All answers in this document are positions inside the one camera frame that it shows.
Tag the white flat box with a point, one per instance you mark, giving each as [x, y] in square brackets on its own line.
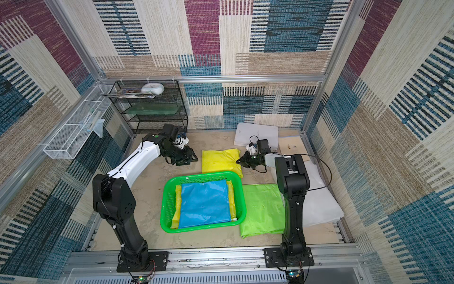
[247, 131]

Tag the white round object on shelf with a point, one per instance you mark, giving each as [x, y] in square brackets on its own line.
[153, 89]

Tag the magazines on shelf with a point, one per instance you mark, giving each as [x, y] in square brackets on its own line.
[131, 93]

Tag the small yellow raincoat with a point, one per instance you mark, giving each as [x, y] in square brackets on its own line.
[221, 161]

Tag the white folded raincoat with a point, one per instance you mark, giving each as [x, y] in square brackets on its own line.
[319, 206]

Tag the beige paper booklet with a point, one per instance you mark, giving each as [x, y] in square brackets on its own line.
[291, 145]

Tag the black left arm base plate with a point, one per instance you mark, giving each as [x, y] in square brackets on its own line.
[154, 261]

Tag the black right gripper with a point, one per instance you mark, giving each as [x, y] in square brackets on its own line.
[249, 160]

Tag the blue raincoat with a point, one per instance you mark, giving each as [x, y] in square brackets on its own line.
[204, 204]

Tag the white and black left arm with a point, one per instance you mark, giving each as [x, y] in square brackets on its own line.
[113, 199]

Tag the large yellow raincoat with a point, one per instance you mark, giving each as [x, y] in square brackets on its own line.
[176, 218]

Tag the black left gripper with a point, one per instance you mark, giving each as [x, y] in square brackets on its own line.
[187, 157]

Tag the green perforated plastic basket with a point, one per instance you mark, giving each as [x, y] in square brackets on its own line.
[169, 202]

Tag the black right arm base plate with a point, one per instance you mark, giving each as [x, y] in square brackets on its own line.
[274, 257]

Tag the black wire mesh shelf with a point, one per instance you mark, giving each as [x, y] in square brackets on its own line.
[150, 115]

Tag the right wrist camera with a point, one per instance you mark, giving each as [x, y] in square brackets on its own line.
[252, 149]

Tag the white wire wall basket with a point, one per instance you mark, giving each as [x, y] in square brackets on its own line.
[83, 121]

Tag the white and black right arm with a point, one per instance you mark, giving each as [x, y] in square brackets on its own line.
[293, 183]

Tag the lime green folded raincoat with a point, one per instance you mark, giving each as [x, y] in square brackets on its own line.
[265, 210]

